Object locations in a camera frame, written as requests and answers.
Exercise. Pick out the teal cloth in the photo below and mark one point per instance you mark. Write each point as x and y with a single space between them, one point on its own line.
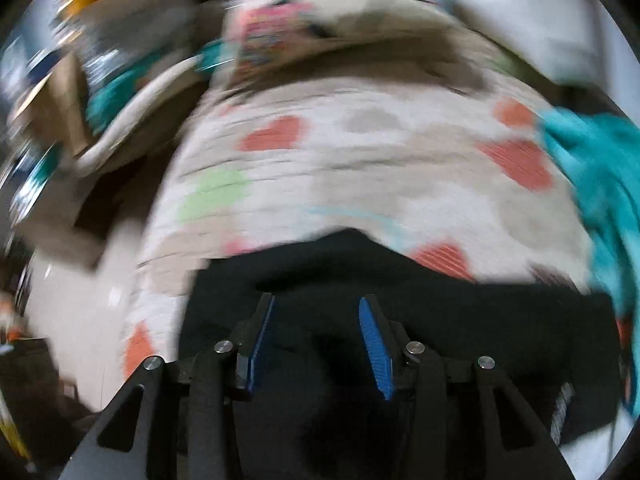
600 180

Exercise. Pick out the pink patterned cloth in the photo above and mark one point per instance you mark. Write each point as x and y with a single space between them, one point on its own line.
285 35

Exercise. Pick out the heart print blanket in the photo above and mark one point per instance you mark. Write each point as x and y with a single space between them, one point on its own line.
380 175

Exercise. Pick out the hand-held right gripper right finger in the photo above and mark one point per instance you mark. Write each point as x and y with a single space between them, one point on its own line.
376 345

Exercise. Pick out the cardboard box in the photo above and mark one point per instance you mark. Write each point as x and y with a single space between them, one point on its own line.
55 105

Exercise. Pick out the black pants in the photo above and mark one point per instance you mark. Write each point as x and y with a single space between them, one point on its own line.
350 270

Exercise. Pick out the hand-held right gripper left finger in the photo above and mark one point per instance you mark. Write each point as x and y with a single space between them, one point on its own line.
262 335

